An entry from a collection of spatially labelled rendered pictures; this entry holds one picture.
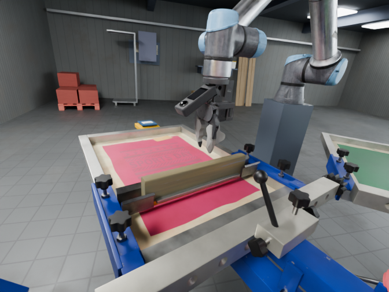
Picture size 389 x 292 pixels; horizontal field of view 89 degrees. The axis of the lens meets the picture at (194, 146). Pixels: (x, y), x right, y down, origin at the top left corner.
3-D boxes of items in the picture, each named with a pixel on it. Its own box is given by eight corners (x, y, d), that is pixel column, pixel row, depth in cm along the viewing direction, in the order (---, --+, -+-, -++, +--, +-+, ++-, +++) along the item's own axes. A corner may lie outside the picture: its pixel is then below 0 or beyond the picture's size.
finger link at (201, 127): (212, 145, 66) (218, 120, 61) (197, 148, 62) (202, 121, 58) (206, 140, 68) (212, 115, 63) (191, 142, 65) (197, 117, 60)
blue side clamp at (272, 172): (229, 164, 89) (231, 150, 87) (237, 163, 92) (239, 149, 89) (290, 203, 67) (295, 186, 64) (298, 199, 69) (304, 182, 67)
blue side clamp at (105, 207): (93, 203, 59) (90, 183, 57) (111, 197, 62) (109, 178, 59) (120, 295, 37) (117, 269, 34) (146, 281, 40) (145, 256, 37)
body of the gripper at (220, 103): (232, 123, 58) (239, 80, 53) (209, 126, 54) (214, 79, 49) (216, 116, 64) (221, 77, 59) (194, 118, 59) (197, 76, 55)
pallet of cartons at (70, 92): (67, 99, 627) (62, 70, 594) (107, 100, 656) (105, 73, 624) (46, 110, 492) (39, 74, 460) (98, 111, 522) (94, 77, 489)
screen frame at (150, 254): (79, 142, 96) (78, 135, 94) (182, 130, 127) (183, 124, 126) (126, 289, 37) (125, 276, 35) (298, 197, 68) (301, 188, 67)
